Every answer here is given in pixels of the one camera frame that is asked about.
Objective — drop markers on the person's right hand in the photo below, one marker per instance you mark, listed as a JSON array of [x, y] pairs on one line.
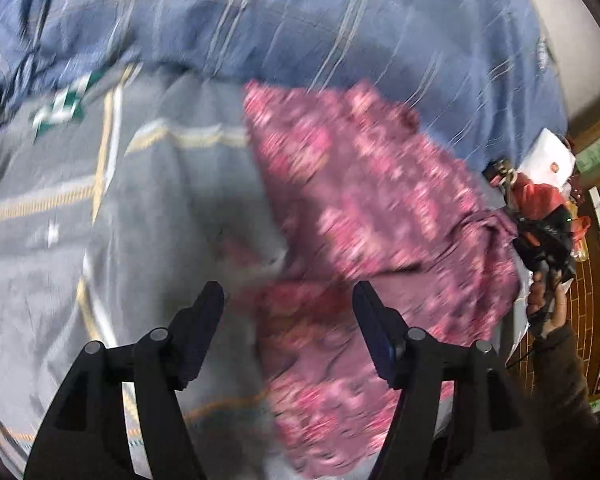
[[555, 312]]

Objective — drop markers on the grey patterned bed sheet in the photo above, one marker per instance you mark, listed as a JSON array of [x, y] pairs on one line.
[[155, 200]]

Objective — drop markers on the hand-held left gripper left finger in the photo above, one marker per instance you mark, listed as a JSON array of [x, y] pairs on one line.
[[200, 332]]

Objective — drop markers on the brass metal item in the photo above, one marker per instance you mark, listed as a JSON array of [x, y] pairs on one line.
[[502, 172]]

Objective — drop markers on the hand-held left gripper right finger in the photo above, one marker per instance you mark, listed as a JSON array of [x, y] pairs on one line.
[[380, 332]]

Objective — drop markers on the white box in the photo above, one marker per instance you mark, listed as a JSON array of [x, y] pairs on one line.
[[547, 157]]

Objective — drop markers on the person's right forearm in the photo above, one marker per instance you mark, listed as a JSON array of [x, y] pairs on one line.
[[565, 380]]

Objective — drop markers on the red plastic bag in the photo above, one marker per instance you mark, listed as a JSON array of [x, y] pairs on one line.
[[532, 195]]

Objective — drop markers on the blue plaid quilt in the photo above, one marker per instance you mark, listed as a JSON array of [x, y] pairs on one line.
[[330, 25]]

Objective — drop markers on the maroon floral shirt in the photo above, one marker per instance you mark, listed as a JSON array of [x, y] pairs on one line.
[[380, 200]]

